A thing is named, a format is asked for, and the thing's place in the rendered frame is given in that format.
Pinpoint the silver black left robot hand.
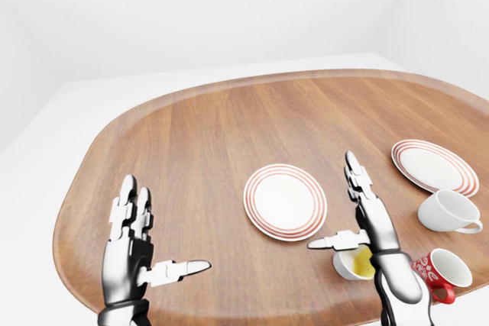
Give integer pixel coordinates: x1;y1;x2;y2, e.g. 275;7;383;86
101;174;212;308

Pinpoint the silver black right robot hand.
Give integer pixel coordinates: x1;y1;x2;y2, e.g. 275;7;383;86
307;150;400;257

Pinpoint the white plate with red rings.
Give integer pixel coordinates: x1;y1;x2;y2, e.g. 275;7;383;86
390;139;480;198
243;163;329;243

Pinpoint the plain white mug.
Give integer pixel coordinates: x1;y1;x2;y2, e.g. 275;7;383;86
417;189;484;234

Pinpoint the red mug with white pattern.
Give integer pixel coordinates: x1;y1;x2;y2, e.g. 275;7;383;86
410;247;474;305

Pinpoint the white mug with yellow inside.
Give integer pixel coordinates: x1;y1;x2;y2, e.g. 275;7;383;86
332;245;377;282

